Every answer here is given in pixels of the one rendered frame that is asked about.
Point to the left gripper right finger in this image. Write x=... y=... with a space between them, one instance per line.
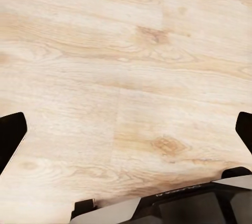
x=244 y=128

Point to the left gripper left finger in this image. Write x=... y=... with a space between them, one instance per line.
x=12 y=130

